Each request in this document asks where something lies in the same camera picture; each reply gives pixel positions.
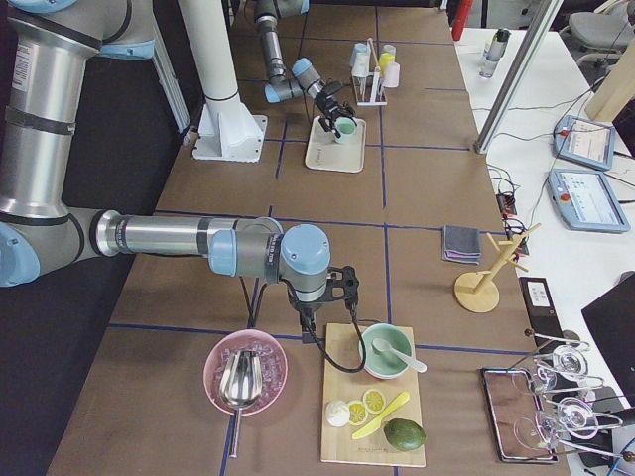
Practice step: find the teach pendant near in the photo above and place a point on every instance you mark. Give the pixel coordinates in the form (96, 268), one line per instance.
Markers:
(586, 201)

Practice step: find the wooden cutting board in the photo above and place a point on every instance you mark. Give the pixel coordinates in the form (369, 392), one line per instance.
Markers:
(337, 446)

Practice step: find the teach pendant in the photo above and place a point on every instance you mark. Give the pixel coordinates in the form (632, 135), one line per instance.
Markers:
(585, 142)
(586, 201)

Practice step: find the white cup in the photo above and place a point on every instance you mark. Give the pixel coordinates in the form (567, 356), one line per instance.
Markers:
(360, 68)

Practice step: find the lemon slice upper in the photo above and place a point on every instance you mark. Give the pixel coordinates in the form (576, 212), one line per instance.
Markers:
(374, 401)

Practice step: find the grey folded cloth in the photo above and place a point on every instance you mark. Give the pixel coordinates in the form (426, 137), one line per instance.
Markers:
(460, 245)

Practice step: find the black box with label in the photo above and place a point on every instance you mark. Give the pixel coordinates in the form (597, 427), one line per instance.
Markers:
(540, 306)

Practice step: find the pink bowl with ice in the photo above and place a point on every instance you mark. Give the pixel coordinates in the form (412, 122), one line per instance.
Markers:
(273, 366)

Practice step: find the pink cup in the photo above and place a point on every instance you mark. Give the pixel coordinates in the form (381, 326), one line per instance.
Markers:
(391, 75)

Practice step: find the green bowl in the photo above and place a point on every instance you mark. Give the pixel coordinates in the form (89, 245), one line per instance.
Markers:
(384, 364)

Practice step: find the green cup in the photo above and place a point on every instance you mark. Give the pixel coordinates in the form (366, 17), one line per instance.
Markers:
(344, 130)

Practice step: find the teach pendant far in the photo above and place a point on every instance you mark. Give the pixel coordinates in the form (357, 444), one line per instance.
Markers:
(585, 142)

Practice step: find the glass holder rack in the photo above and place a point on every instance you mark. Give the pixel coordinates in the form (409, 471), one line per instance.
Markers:
(568, 422)

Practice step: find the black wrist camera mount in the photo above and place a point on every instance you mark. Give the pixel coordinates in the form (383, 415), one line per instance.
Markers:
(340, 284)

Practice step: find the lemon slice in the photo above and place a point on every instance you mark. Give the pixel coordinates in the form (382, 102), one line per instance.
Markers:
(374, 401)
(358, 413)

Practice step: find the white garlic bulb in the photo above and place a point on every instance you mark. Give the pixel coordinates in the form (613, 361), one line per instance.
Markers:
(337, 413)

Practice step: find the avocado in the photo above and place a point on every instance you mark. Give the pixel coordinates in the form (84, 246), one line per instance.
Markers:
(404, 434)

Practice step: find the blue cup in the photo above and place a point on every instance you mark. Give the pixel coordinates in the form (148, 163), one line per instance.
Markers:
(359, 48)

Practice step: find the water bottle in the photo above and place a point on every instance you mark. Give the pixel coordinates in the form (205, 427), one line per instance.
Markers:
(494, 52)

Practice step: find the cream rabbit tray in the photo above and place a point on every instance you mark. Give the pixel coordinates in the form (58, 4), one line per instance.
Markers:
(326, 154)

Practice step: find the lemon slice lower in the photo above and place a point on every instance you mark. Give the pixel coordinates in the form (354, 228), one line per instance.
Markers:
(358, 413)

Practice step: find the yellow plastic knife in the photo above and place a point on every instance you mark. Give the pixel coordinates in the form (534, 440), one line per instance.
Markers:
(375, 424)

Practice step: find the grey cup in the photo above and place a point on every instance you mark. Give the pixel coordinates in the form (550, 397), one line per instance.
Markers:
(389, 49)

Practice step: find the yellow cup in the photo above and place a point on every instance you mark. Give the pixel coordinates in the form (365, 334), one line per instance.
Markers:
(385, 59)

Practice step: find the white wire cup rack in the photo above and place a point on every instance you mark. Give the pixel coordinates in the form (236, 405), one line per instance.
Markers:
(367, 91)

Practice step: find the wooden mug tree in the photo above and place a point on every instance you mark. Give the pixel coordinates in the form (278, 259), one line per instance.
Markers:
(476, 291)

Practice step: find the metal scoop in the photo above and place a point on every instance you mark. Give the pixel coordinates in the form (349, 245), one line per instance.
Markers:
(240, 387)

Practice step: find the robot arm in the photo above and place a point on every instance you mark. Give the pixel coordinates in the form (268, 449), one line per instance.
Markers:
(72, 167)
(306, 79)

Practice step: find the aluminium frame post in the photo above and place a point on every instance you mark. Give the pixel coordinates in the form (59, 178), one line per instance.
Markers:
(538, 28)

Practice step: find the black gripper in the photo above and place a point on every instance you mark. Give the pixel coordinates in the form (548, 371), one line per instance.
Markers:
(329, 105)

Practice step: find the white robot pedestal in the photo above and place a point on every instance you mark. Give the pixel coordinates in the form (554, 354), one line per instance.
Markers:
(227, 131)

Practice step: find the white spoon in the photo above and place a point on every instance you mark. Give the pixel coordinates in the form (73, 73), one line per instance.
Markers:
(384, 345)

